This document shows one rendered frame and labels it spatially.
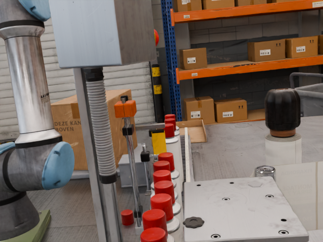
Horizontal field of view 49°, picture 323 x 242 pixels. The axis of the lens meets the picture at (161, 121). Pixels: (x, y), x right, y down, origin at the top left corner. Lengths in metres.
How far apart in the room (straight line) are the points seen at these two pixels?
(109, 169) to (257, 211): 0.34
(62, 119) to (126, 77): 3.74
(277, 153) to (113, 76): 4.36
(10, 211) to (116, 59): 0.57
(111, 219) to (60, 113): 0.69
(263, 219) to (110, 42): 0.37
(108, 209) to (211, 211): 0.46
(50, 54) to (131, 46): 4.61
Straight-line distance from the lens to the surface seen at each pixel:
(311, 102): 3.11
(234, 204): 0.40
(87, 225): 1.07
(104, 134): 0.64
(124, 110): 0.77
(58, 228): 1.10
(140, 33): 0.63
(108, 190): 0.80
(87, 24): 0.64
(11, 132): 5.52
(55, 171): 0.91
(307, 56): 5.07
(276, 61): 4.79
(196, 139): 1.75
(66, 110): 1.41
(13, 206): 1.03
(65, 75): 5.19
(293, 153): 0.90
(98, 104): 0.63
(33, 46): 0.95
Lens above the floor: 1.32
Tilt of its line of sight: 13 degrees down
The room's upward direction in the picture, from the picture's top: 6 degrees counter-clockwise
